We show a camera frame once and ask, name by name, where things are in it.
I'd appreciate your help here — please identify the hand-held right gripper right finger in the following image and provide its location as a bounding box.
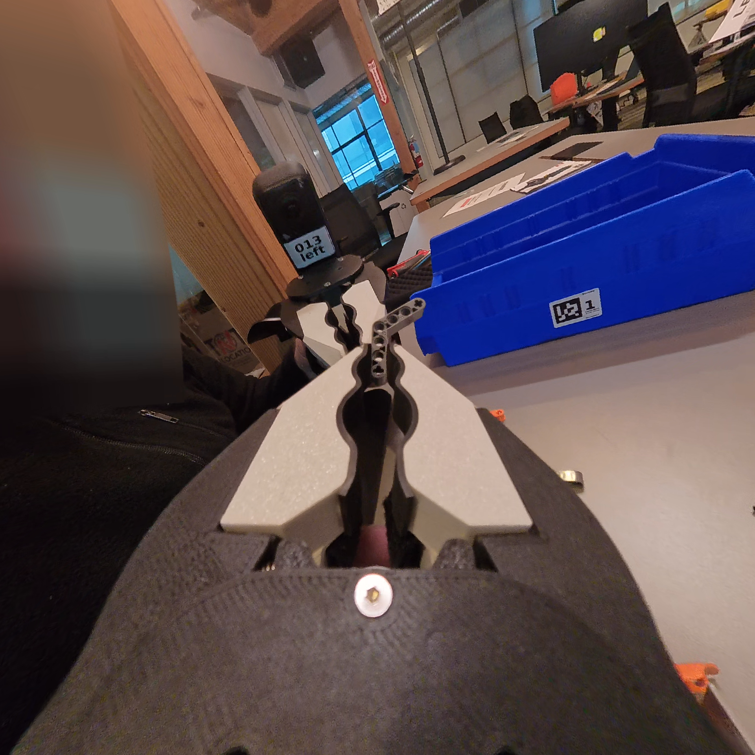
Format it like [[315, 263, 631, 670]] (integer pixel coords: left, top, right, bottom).
[[386, 345, 534, 570]]

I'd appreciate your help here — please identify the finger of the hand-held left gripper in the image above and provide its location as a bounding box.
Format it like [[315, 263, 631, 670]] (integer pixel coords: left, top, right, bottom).
[[341, 276, 388, 352], [296, 300, 355, 371]]

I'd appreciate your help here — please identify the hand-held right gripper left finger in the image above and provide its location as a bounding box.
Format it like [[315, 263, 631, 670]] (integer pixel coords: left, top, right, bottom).
[[219, 347, 371, 568]]

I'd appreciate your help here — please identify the grey bent toy beam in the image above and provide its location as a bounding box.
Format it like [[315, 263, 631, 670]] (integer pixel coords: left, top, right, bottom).
[[370, 298, 427, 391]]

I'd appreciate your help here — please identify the person's left forearm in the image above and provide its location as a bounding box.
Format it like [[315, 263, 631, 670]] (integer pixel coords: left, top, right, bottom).
[[180, 342, 316, 434]]

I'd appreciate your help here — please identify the large paned window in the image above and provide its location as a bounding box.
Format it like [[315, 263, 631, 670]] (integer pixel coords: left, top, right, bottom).
[[311, 93, 393, 191]]

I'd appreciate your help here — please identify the wide wooden pillar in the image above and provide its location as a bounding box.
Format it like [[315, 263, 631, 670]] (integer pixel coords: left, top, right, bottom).
[[109, 0, 298, 372]]

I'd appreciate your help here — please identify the blue plastic bin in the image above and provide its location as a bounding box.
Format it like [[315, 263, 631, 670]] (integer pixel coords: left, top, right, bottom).
[[410, 134, 755, 368]]

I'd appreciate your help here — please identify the wooden edged desk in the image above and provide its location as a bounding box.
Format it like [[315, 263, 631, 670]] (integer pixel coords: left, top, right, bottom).
[[410, 118, 570, 207]]

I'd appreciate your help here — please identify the grey orange toy robot head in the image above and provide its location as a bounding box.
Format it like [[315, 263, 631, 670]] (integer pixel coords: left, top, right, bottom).
[[674, 662, 722, 709]]

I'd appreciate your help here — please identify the black computer monitor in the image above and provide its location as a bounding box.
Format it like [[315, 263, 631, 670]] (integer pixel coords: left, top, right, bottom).
[[532, 0, 650, 93]]

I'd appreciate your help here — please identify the tall black office chair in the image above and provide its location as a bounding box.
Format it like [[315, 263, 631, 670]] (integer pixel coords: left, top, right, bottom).
[[626, 3, 700, 127]]

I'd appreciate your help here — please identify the black wall speaker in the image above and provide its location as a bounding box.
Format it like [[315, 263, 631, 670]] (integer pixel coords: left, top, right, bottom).
[[276, 35, 326, 89]]

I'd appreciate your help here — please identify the slim wooden post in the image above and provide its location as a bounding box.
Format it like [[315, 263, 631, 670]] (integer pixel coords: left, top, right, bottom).
[[339, 0, 416, 175]]

